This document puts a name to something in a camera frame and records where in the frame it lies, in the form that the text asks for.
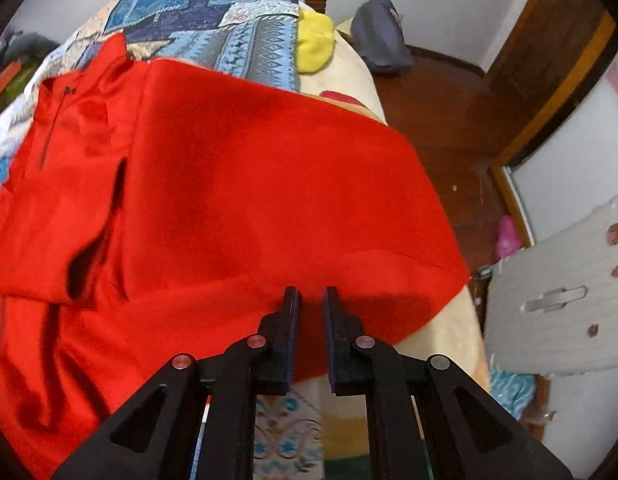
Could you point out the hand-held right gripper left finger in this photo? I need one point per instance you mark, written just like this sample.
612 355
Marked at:
290 340

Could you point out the green cloth covered box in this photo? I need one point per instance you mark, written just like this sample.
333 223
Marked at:
11 97

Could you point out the teal patterned cloth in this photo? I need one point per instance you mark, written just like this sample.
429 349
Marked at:
511 392

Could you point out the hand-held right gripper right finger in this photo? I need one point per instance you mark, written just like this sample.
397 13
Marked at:
333 340

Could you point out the pink plastic bag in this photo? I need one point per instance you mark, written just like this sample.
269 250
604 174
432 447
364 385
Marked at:
507 239

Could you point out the blue patchwork blanket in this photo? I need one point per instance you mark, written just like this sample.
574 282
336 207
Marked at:
224 35

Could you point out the orange box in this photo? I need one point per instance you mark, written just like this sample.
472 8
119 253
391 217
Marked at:
5 80

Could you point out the red shirt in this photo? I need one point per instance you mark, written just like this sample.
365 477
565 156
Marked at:
229 175

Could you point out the grey stuffed cloth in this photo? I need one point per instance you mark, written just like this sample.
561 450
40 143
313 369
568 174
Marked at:
34 45

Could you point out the wooden bed post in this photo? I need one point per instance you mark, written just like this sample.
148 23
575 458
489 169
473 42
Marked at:
316 3

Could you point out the grey purple backpack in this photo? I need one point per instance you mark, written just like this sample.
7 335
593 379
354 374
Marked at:
379 35

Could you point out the wooden door frame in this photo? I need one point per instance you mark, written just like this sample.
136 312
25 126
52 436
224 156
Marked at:
554 60

